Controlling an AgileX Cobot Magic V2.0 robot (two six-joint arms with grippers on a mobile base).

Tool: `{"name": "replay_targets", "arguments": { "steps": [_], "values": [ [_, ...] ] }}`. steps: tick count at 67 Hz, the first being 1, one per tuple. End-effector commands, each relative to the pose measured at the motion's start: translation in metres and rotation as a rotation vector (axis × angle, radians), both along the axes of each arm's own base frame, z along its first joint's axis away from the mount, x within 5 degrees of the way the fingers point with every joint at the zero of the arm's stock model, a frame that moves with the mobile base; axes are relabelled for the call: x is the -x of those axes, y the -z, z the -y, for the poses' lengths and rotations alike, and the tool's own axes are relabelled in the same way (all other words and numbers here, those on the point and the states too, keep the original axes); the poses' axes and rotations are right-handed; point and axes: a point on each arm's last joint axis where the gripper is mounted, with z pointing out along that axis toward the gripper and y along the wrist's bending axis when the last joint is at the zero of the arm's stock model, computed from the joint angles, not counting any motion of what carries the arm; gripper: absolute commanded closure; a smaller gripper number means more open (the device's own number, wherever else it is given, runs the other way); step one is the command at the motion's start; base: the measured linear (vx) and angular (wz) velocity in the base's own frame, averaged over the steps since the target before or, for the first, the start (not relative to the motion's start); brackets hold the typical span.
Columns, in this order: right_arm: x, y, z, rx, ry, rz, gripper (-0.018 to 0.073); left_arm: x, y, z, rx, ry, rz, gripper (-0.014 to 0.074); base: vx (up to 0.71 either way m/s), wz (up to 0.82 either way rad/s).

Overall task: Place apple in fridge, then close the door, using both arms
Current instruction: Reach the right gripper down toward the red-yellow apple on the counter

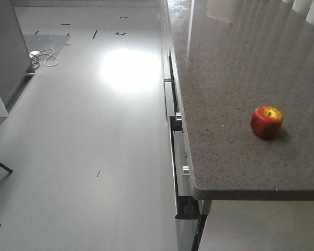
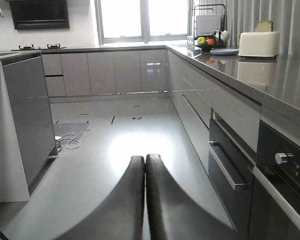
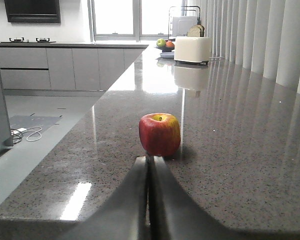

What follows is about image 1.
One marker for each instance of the black chair leg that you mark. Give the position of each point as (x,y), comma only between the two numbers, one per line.
(6,168)

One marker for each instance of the red yellow apple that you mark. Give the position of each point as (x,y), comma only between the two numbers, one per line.
(266,121)

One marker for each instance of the white power adapter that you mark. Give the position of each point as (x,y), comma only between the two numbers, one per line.
(33,53)

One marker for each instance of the grey speckled kitchen counter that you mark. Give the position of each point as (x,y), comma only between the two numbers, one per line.
(229,58)

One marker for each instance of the silver knob upper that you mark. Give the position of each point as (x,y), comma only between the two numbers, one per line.
(178,116)

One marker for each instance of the grey cabinet at left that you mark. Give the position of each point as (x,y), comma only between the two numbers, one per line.
(15,63)

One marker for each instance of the silver knob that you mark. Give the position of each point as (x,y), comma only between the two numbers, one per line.
(178,116)
(185,171)

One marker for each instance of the silver knob lower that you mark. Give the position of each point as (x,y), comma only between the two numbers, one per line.
(185,171)

